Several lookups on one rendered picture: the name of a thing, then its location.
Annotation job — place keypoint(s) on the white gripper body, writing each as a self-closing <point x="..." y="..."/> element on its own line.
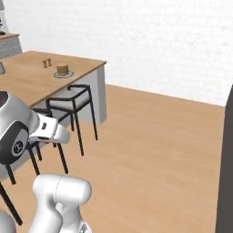
<point x="62" y="135"/>

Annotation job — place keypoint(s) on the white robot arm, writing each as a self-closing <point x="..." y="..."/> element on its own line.
<point x="57" y="194"/>

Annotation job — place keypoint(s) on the brown pancake stack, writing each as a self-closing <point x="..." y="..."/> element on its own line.
<point x="62" y="69"/>

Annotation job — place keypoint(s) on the wooden top dining counter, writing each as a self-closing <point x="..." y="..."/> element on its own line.
<point x="27" y="79"/>

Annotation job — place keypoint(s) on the dark grey fridge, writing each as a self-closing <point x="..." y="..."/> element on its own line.
<point x="226" y="170"/>

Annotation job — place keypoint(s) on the black stool grey seat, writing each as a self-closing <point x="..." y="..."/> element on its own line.
<point x="68" y="101"/>
<point x="62" y="156"/>
<point x="10" y="204"/>

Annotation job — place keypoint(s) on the grey round plate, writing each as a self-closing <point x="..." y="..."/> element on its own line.
<point x="70" y="74"/>

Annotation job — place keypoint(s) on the grey object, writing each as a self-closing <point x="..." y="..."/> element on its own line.
<point x="2" y="68"/>

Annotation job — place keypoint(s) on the grey cupboard run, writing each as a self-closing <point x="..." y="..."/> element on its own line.
<point x="9" y="45"/>

